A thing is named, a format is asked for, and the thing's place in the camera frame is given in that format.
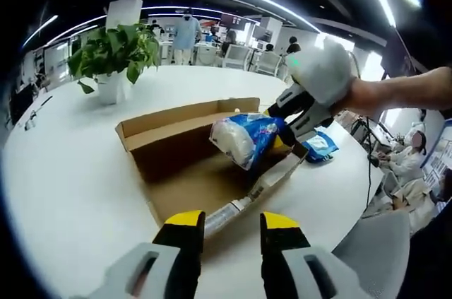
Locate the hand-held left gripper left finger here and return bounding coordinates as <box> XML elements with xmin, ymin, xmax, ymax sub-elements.
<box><xmin>69</xmin><ymin>209</ymin><xmax>207</xmax><ymax>299</ymax></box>

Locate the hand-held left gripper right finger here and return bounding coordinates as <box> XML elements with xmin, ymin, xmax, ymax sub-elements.
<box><xmin>259</xmin><ymin>211</ymin><xmax>370</xmax><ymax>299</ymax></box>

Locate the blue white wet wipes pack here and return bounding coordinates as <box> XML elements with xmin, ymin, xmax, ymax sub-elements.
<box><xmin>302</xmin><ymin>130</ymin><xmax>340</xmax><ymax>165</ymax></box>

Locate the white bottle with clear cap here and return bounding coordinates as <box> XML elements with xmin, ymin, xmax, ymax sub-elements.
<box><xmin>203</xmin><ymin>195</ymin><xmax>256</xmax><ymax>240</ymax></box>

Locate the blue tissue pack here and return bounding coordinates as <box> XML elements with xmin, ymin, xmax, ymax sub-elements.
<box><xmin>209</xmin><ymin>112</ymin><xmax>287</xmax><ymax>172</ymax></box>

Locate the brown cardboard shoe box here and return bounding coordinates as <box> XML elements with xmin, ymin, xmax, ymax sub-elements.
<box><xmin>115</xmin><ymin>97</ymin><xmax>310</xmax><ymax>240</ymax></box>

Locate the person's right hand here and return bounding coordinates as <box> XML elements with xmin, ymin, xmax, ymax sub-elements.
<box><xmin>338</xmin><ymin>78</ymin><xmax>388</xmax><ymax>117</ymax></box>

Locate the white office chair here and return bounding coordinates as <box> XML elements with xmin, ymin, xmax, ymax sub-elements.
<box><xmin>254</xmin><ymin>50</ymin><xmax>283</xmax><ymax>76</ymax></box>
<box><xmin>222</xmin><ymin>44</ymin><xmax>254</xmax><ymax>70</ymax></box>

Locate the dark hanging screen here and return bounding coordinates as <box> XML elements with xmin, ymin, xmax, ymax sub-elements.
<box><xmin>219</xmin><ymin>13</ymin><xmax>249</xmax><ymax>28</ymax></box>

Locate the person in black shirt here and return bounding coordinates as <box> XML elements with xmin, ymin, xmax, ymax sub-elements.
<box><xmin>405</xmin><ymin>206</ymin><xmax>452</xmax><ymax>299</ymax></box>

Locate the green plant in white pot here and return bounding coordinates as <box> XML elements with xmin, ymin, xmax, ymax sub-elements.
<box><xmin>66</xmin><ymin>23</ymin><xmax>160</xmax><ymax>105</ymax></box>

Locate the white square pillar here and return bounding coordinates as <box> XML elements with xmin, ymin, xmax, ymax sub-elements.
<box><xmin>105</xmin><ymin>0</ymin><xmax>144</xmax><ymax>31</ymax></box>

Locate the black cable with white plug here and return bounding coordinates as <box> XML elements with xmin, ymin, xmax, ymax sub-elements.
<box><xmin>23</xmin><ymin>95</ymin><xmax>54</xmax><ymax>133</ymax></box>

